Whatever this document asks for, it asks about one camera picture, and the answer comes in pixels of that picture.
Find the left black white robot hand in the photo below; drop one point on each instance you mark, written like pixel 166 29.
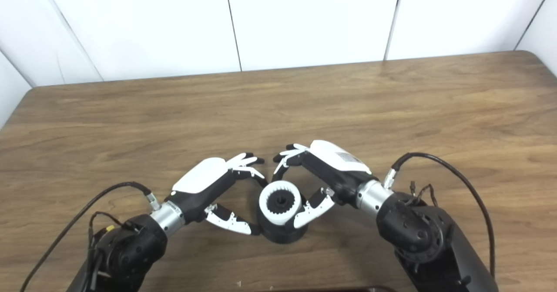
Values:
pixel 202 183

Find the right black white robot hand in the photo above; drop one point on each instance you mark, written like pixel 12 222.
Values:
pixel 335 166

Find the round black part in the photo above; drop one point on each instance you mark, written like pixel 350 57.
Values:
pixel 283 233

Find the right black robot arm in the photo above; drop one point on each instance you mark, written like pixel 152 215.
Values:
pixel 426 239

